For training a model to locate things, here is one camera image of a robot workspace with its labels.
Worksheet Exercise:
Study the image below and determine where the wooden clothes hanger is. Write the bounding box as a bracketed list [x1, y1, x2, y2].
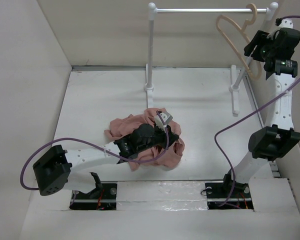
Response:
[215, 3, 263, 80]

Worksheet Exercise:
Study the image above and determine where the pink t-shirt with pixel print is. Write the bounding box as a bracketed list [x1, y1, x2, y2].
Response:
[104, 108, 185, 171]

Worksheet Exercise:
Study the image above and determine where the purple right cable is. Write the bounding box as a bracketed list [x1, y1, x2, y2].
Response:
[214, 15, 300, 208]

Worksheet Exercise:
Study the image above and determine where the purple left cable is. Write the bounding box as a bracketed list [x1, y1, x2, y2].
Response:
[19, 111, 171, 191]

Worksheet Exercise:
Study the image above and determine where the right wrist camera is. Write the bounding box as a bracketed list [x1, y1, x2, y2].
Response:
[274, 18, 294, 31]

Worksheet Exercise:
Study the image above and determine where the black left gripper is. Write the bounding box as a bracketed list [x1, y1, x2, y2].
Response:
[137, 123, 178, 153]

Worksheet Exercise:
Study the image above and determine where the purple cable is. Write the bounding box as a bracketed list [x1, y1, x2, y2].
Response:
[214, 15, 300, 208]
[19, 111, 171, 191]

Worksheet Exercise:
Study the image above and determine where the white clothes rack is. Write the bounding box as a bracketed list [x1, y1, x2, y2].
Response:
[144, 0, 279, 108]

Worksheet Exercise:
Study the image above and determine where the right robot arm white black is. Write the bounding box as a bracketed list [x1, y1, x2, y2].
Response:
[221, 27, 300, 197]

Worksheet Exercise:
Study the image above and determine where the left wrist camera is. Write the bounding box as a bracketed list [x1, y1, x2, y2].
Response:
[154, 111, 173, 128]

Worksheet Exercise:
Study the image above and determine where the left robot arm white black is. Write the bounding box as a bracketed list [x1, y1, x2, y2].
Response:
[32, 123, 179, 199]

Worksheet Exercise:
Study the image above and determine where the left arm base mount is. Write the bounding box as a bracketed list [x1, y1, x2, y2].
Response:
[69, 172, 118, 211]

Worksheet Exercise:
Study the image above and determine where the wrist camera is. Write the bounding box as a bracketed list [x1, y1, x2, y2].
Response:
[154, 111, 173, 128]
[274, 18, 294, 31]

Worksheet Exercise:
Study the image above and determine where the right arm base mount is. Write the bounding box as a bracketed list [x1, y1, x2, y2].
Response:
[200, 173, 254, 210]

